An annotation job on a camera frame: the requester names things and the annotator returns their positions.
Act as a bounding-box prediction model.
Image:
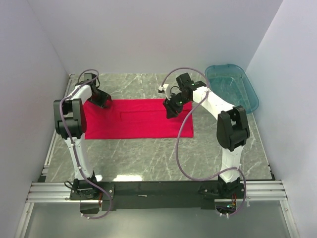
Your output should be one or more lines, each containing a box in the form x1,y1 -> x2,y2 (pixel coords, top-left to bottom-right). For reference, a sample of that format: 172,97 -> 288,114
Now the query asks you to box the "teal plastic basket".
205,64 -> 259,114

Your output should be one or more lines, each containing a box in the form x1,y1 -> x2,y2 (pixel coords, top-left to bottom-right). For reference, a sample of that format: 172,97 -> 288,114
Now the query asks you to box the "red t shirt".
83,99 -> 192,140

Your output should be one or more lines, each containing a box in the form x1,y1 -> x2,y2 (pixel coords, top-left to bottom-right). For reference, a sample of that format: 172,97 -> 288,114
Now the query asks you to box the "aluminium frame rail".
26,180 -> 288,203

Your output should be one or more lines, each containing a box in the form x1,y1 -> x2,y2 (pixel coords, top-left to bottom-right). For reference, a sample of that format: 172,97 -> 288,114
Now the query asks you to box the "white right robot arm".
158,73 -> 250,198

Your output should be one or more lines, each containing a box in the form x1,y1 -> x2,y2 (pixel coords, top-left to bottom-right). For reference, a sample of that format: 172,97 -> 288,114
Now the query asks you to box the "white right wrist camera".
158,84 -> 172,100

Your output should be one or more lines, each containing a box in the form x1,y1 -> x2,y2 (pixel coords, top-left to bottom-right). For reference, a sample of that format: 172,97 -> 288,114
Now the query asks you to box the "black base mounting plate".
69,179 -> 245,211

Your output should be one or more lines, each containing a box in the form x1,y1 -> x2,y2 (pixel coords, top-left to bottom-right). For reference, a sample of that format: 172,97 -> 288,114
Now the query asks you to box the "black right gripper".
163,92 -> 191,119

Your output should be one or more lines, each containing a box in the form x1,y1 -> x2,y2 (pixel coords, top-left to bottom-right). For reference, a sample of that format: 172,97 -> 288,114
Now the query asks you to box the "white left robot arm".
53,69 -> 112,200

